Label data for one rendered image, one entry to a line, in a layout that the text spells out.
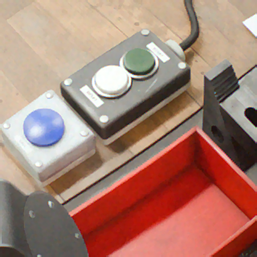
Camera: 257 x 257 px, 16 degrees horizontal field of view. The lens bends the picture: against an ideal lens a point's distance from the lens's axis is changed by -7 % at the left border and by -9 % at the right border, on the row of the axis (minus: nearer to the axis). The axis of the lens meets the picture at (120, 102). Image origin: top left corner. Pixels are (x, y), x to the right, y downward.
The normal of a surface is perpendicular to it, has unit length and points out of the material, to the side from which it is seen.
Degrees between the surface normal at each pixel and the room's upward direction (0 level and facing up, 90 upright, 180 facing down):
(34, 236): 64
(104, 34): 0
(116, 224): 0
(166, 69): 0
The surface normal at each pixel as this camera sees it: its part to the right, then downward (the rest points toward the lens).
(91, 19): -0.05, -0.58
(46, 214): 0.88, -0.33
